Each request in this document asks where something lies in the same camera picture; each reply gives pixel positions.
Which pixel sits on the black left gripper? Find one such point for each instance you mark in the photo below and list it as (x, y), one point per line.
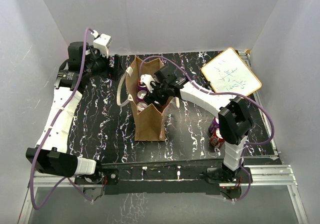
(115, 72)

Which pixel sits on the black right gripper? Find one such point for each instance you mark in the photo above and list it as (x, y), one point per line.
(151, 100)

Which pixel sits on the red cola can front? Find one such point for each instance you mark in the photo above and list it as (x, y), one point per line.
(141, 106)

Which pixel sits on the red cola can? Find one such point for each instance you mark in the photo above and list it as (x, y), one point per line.
(216, 139)
(141, 106)
(159, 107)

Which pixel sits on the purple Fanta can back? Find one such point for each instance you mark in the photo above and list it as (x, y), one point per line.
(140, 95)

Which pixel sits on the purple fanta can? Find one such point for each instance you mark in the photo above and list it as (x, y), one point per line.
(214, 125)
(140, 95)
(141, 86)

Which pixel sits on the brown canvas tote bag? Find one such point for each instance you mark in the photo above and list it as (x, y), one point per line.
(149, 123)

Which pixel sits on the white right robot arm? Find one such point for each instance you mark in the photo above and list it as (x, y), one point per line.
(233, 116)

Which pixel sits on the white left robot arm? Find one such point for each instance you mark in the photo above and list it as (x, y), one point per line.
(49, 156)

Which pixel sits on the yellow framed whiteboard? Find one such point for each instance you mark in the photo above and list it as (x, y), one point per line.
(227, 72)

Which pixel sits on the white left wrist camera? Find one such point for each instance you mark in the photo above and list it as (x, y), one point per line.
(102, 42)

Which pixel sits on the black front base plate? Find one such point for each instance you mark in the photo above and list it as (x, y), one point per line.
(184, 176)

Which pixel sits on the aluminium rail frame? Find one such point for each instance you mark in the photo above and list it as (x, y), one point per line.
(103, 131)

